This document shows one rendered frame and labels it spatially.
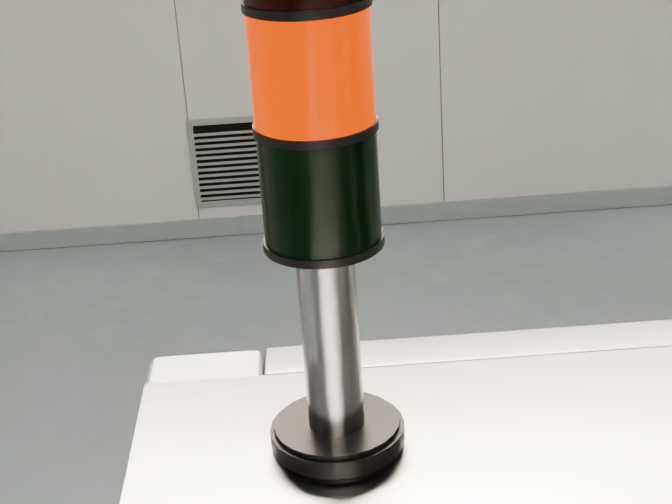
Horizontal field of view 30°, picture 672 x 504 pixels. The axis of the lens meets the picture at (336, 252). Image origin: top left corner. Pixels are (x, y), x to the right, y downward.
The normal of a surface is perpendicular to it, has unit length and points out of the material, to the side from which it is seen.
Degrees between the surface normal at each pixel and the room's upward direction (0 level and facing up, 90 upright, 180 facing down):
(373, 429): 0
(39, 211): 90
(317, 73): 90
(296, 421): 0
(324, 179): 90
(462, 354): 0
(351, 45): 90
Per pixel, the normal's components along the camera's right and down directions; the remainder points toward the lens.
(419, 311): -0.06, -0.91
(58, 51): 0.04, 0.40
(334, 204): 0.26, 0.37
